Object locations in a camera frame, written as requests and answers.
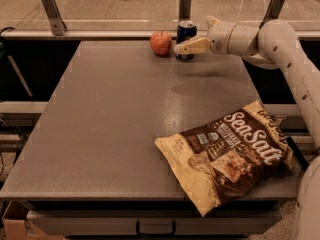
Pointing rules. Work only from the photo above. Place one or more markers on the right metal rail bracket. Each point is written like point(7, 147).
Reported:
point(273, 11)

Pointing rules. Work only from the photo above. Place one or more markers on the left metal rail bracket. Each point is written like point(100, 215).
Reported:
point(57, 25)

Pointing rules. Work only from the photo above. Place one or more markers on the metal rail bracket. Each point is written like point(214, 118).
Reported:
point(184, 12)
point(273, 11)
point(57, 25)

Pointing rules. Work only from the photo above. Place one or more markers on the middle metal rail bracket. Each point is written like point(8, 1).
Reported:
point(184, 12)

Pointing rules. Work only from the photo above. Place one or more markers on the black drawer handle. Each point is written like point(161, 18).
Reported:
point(155, 228)

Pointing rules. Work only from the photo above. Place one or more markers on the sea salt chips bag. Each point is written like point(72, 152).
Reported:
point(225, 159)

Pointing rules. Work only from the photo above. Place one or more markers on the red apple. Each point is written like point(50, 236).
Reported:
point(161, 43)

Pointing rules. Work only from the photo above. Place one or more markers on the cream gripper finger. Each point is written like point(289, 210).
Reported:
point(211, 21)
point(195, 45)

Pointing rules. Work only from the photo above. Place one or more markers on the blue pepsi can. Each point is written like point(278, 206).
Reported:
point(186, 29)

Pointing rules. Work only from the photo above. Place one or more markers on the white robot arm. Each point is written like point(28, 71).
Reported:
point(276, 44)

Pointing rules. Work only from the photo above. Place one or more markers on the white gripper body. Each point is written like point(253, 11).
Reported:
point(218, 37)

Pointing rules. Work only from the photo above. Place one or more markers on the grey table drawer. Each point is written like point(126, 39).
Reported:
point(122, 223)

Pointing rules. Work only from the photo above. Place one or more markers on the cardboard box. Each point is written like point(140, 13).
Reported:
point(17, 227)

